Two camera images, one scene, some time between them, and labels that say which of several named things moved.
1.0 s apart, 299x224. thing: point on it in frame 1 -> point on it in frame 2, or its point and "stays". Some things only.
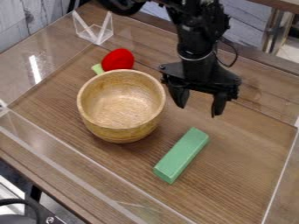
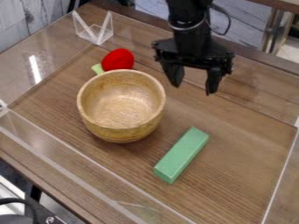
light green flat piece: [98, 68] stays
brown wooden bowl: [121, 101] stays
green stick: [181, 155] stays
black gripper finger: [219, 102] -> [213, 79]
